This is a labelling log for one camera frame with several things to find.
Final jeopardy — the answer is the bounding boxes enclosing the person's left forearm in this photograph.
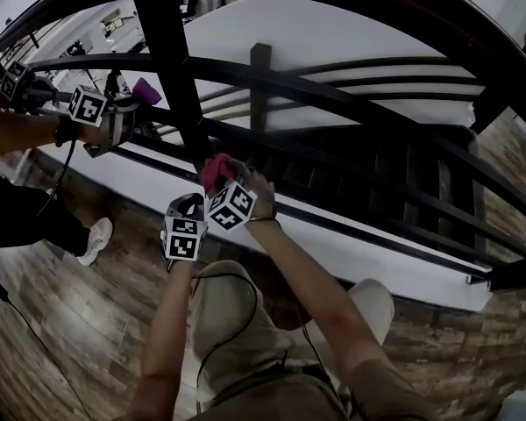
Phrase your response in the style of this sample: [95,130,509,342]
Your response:
[138,259,195,421]

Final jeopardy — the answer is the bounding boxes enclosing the red cloth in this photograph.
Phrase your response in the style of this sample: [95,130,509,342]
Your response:
[200,153,237,195]

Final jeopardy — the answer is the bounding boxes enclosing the dark wooden railing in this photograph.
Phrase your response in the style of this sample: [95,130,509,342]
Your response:
[0,0,526,293]

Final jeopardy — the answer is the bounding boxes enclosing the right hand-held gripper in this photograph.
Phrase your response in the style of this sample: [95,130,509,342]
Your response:
[204,160,259,232]

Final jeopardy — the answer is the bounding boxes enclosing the person's beige trousers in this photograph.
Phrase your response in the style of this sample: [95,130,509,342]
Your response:
[188,259,395,407]

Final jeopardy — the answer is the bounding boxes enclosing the dark wooden stair banister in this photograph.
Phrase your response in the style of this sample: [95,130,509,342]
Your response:
[151,43,509,136]

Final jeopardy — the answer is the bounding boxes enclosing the person's right forearm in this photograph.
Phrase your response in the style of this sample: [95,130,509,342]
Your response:
[244,216,389,367]

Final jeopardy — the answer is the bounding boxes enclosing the black office chair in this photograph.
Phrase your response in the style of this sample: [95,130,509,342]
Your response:
[180,0,199,25]

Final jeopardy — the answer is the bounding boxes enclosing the person's olive shirt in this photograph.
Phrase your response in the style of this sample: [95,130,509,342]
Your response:
[192,357,444,421]

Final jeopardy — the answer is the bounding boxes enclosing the person's right hand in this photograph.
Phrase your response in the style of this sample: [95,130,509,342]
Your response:
[238,167,276,221]

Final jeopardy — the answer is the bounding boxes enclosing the purple cloth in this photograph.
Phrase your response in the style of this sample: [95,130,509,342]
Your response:
[131,76,163,105]

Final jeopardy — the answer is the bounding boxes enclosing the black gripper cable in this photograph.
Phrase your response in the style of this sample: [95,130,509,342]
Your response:
[295,304,347,405]
[191,272,259,411]

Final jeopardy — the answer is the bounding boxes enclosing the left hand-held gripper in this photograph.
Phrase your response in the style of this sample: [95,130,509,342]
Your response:
[160,193,208,262]

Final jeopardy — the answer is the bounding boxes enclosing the dark wooden staircase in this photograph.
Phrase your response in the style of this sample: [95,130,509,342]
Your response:
[210,123,481,258]

